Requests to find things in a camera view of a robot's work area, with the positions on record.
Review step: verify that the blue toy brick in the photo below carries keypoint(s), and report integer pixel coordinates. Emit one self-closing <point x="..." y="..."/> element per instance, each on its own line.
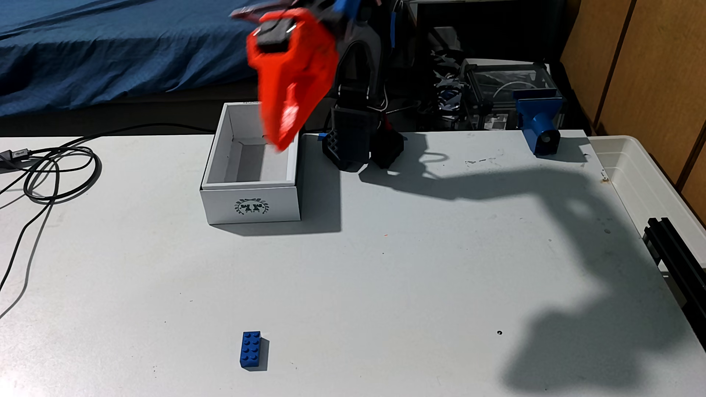
<point x="250" y="350"/>

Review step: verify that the white cardboard box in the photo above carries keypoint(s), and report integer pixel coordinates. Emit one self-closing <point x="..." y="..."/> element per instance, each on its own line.
<point x="251" y="204"/>

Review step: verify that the blue bed sheet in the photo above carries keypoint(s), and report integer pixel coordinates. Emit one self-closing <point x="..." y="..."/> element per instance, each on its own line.
<point x="138" y="44"/>

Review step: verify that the blue printed clamp holder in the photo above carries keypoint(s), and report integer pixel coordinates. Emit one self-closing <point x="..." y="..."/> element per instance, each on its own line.
<point x="538" y="118"/>

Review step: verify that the white plastic bin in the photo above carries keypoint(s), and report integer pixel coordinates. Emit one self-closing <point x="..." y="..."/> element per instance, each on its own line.
<point x="640" y="176"/>

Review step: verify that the brown wooden cabinet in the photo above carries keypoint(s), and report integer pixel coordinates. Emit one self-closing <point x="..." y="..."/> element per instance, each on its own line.
<point x="656" y="77"/>

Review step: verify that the black aluminium extrusion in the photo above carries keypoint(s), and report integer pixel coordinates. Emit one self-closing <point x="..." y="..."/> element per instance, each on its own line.
<point x="675" y="259"/>

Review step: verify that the clear enclosure black frame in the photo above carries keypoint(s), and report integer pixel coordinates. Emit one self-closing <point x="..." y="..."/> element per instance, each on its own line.
<point x="504" y="82"/>

